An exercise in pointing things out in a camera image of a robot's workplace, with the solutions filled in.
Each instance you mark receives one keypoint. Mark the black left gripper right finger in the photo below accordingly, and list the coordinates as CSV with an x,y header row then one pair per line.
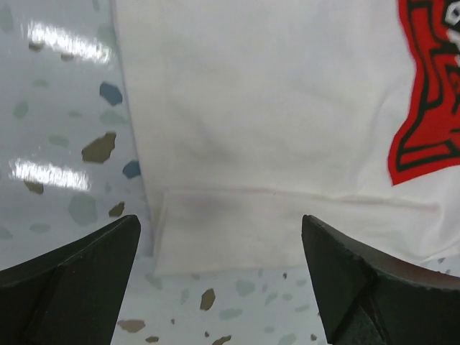
x,y
365,296

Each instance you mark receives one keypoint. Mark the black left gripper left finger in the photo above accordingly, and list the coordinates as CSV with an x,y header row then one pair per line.
x,y
73,294

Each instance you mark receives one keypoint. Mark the white t shirt red print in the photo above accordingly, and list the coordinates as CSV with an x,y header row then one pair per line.
x,y
249,115

